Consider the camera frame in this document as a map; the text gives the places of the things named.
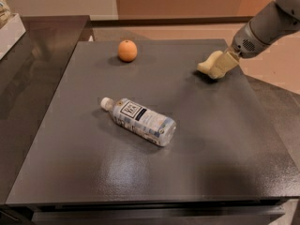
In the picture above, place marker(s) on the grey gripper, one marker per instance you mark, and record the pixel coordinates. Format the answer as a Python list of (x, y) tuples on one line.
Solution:
[(246, 44)]

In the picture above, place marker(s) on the yellow sponge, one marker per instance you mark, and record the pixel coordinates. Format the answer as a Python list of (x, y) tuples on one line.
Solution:
[(209, 66)]

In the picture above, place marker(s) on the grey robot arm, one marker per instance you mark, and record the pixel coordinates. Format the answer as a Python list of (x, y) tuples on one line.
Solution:
[(276, 20)]

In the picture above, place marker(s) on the orange fruit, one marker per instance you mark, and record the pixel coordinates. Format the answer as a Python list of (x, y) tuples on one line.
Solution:
[(127, 50)]

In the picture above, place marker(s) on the clear plastic water bottle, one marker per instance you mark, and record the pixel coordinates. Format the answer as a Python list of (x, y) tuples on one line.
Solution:
[(152, 126)]

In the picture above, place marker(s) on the dark side counter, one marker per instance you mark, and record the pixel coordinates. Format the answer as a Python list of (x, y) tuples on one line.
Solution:
[(29, 75)]

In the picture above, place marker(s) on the white box on counter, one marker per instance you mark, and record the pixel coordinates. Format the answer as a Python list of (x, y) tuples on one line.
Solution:
[(10, 33)]

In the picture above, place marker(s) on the packaged item on box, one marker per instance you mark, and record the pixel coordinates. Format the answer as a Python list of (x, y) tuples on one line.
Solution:
[(5, 12)]

